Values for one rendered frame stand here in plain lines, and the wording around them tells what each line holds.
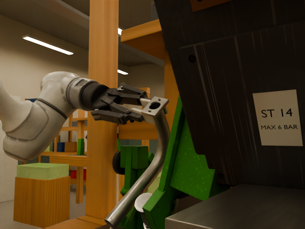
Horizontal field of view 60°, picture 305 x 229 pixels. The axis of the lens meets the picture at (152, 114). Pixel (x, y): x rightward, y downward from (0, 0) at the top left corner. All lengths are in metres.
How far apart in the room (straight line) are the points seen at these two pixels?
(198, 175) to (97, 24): 0.90
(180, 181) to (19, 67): 8.52
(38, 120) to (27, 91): 8.13
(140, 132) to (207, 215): 0.83
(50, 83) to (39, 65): 8.47
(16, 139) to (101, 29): 0.60
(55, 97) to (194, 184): 0.49
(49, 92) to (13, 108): 0.10
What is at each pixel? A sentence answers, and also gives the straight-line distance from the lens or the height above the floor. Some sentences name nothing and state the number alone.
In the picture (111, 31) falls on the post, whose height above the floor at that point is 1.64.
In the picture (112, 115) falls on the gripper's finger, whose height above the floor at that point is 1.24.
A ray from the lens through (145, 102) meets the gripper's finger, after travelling 0.62.
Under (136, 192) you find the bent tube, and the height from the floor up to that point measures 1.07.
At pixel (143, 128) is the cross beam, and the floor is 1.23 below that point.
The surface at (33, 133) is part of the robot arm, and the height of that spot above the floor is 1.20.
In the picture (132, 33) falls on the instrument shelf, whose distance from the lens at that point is 0.87.
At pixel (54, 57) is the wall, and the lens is 9.73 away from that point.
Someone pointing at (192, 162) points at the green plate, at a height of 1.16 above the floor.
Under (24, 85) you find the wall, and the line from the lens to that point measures 8.85.
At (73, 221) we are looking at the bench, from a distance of 1.11.
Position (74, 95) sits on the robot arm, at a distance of 0.74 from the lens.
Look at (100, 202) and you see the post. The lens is 1.10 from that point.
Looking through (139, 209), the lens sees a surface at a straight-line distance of 0.46.
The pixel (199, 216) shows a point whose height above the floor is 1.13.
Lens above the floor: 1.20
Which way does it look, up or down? 5 degrees up
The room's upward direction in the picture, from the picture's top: straight up
